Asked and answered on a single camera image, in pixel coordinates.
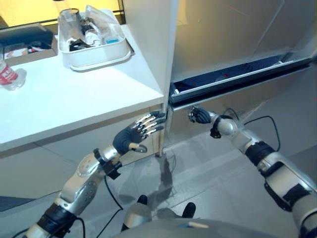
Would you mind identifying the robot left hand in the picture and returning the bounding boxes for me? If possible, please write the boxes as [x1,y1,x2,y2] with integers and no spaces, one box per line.
[112,111,167,154]

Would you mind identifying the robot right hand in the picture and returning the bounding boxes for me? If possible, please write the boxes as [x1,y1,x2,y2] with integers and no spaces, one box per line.
[188,106,211,124]

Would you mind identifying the white table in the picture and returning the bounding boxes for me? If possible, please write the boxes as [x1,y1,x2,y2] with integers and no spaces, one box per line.
[0,23,165,152]

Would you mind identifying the robot torso and legs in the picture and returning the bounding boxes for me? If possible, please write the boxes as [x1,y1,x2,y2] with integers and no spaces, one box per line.
[120,194,302,238]

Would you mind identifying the white plastic storage bin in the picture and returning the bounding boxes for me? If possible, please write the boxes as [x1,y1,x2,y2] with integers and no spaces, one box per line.
[57,4,136,72]

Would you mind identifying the clear plastic bag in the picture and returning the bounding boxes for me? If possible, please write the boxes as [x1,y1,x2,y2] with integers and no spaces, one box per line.
[84,4,124,45]

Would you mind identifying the clear plastic cup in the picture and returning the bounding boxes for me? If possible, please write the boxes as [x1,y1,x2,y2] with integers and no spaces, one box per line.
[58,8,82,52]

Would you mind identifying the clear bottle with red label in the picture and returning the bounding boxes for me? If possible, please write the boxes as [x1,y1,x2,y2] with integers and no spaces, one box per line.
[0,59,28,91]

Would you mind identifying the open cardboard box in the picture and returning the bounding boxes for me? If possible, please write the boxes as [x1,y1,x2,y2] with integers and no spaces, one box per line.
[0,22,59,60]

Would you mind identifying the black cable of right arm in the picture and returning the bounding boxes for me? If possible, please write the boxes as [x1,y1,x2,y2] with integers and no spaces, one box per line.
[220,108,281,152]

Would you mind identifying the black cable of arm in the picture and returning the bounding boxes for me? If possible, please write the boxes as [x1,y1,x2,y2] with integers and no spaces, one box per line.
[220,108,281,152]
[9,173,124,238]

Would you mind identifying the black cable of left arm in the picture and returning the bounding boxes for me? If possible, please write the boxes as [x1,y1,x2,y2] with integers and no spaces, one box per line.
[9,173,124,238]

